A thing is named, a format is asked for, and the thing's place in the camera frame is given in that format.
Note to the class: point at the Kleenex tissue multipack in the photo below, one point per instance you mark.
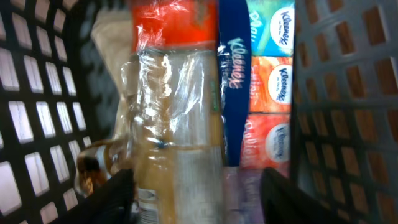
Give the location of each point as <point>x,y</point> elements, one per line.
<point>255,57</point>

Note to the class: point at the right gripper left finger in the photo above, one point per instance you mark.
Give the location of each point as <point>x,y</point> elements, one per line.
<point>110,204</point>

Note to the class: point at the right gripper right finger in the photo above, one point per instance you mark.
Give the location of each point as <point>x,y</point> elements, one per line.
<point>284,203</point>

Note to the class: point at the grey plastic basket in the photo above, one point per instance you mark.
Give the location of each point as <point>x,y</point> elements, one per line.
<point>343,121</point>

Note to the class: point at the orange pasta packet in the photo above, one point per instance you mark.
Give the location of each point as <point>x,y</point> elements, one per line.
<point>173,88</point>

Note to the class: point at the PanTree snack bag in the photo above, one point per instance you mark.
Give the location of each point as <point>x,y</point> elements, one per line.
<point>104,51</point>

